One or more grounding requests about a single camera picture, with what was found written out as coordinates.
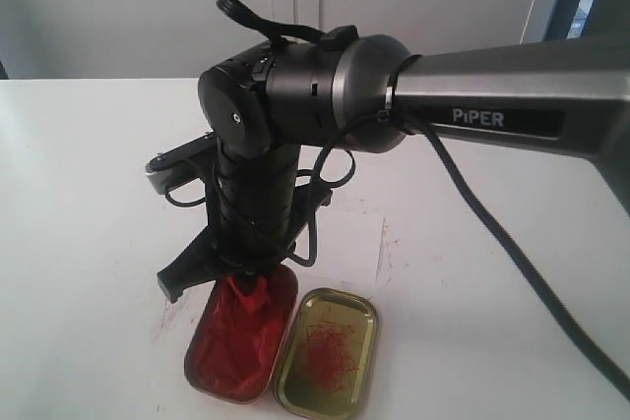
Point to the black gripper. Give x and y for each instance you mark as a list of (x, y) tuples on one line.
[(260, 212)]

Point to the red ink pad tin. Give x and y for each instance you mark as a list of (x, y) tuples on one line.
[(233, 354)]

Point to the red stamp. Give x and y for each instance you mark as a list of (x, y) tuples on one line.
[(252, 293)]

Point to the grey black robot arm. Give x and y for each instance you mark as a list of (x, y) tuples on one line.
[(266, 103)]

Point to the white paper sheet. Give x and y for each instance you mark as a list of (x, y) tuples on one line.
[(348, 248)]

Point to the gold tin lid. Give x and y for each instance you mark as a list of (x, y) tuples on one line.
[(325, 368)]

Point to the white cabinet doors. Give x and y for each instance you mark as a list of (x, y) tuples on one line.
[(77, 39)]

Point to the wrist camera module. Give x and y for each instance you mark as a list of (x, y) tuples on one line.
[(175, 168)]

